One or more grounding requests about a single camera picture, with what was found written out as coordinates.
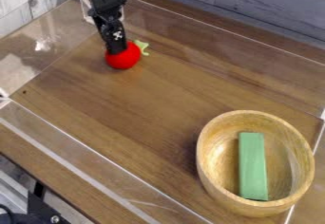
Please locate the clear acrylic corner bracket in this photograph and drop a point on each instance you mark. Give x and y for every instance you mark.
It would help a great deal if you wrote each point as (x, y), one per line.
(86, 7)

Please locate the black clamp with cable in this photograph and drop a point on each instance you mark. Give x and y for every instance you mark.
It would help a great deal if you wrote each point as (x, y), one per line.
(39, 213)

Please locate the clear acrylic back wall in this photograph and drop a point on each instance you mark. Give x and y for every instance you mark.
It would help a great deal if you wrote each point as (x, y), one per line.
(277, 67)

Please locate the wooden bowl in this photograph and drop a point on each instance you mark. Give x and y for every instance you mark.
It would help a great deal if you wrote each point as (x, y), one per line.
(289, 162)

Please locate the clear acrylic left wall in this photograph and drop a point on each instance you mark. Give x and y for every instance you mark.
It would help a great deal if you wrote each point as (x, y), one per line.
(36, 45)

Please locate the clear acrylic wall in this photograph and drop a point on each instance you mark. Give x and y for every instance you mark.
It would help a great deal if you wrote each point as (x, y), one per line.
(36, 45)
(277, 67)
(104, 191)

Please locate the red plush tomato toy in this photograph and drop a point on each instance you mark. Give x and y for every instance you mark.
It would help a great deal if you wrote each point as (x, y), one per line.
(127, 58)

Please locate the clear acrylic front wall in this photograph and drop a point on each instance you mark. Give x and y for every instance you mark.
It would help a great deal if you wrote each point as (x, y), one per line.
(104, 191)

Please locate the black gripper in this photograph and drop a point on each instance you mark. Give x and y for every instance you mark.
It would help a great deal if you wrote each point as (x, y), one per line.
(110, 27)

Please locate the green rectangular block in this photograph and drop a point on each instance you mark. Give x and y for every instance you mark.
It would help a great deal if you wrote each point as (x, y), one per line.
(252, 167)

